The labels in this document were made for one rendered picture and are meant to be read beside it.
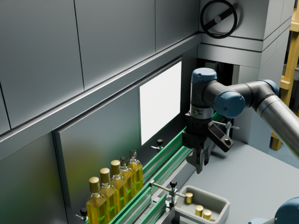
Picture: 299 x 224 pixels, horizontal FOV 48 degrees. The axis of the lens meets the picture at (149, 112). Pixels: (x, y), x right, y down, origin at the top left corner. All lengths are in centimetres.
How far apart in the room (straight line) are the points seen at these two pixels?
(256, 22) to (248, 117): 56
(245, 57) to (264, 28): 19
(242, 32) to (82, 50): 101
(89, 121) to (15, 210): 39
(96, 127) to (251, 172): 97
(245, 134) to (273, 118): 117
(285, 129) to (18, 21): 78
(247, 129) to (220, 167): 34
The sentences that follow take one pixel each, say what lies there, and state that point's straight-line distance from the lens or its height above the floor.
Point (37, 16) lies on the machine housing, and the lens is 107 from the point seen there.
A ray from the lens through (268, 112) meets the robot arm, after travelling 101.
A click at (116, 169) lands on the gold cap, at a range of 126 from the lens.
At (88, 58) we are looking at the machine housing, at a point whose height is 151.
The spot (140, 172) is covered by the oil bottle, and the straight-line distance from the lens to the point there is 140.
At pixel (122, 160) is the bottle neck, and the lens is 131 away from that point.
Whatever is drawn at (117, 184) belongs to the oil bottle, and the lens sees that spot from 129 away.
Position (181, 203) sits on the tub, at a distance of 165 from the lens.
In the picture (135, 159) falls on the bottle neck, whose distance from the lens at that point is 136.
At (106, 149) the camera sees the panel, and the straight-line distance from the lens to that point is 141.
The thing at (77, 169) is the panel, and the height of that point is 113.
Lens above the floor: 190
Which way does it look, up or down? 28 degrees down
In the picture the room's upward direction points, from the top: 1 degrees counter-clockwise
